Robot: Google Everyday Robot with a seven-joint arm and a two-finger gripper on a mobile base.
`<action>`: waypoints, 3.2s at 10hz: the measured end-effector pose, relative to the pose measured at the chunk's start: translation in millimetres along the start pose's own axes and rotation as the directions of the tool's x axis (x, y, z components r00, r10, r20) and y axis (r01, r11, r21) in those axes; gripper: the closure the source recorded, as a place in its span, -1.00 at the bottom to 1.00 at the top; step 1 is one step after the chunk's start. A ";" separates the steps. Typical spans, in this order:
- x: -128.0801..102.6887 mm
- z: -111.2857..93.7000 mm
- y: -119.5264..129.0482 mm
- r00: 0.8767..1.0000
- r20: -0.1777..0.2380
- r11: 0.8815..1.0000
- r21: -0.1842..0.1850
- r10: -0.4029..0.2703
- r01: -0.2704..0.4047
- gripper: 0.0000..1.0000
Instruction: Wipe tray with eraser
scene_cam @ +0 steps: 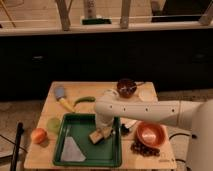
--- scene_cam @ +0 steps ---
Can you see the yellow handled grey spatula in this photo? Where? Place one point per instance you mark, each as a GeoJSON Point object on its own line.
{"type": "Point", "coordinates": [60, 96]}

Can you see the green block on shelf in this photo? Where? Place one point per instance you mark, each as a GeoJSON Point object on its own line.
{"type": "Point", "coordinates": [96, 21]}

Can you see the bunch of dark grapes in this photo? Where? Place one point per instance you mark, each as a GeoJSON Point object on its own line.
{"type": "Point", "coordinates": [139, 148]}

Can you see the green plastic tray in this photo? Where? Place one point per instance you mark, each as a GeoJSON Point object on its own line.
{"type": "Point", "coordinates": [106, 153]}

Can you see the green plastic cup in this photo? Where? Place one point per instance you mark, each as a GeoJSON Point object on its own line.
{"type": "Point", "coordinates": [53, 125]}

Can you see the red orange apple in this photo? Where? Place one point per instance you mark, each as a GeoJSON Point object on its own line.
{"type": "Point", "coordinates": [38, 135]}

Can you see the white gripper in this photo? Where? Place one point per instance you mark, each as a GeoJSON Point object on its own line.
{"type": "Point", "coordinates": [104, 125]}

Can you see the orange plastic bowl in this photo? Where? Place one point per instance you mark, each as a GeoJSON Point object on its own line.
{"type": "Point", "coordinates": [151, 135]}

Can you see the spoon in brown bowl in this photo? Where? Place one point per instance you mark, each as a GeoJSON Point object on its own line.
{"type": "Point", "coordinates": [132, 87]}

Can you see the black white brush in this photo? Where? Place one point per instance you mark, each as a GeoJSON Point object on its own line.
{"type": "Point", "coordinates": [125, 128]}

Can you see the green chili pepper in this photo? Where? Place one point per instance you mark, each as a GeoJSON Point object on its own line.
{"type": "Point", "coordinates": [85, 99]}

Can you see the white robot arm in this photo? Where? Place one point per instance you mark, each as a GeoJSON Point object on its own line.
{"type": "Point", "coordinates": [196, 117]}

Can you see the dark brown bowl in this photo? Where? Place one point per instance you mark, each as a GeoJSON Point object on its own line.
{"type": "Point", "coordinates": [125, 82]}

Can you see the wooden block eraser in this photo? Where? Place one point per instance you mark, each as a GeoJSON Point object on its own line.
{"type": "Point", "coordinates": [96, 136]}

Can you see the black pole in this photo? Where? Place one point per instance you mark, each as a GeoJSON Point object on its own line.
{"type": "Point", "coordinates": [15, 154]}

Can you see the grey triangular cloth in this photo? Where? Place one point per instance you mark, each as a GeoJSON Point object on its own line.
{"type": "Point", "coordinates": [71, 152]}

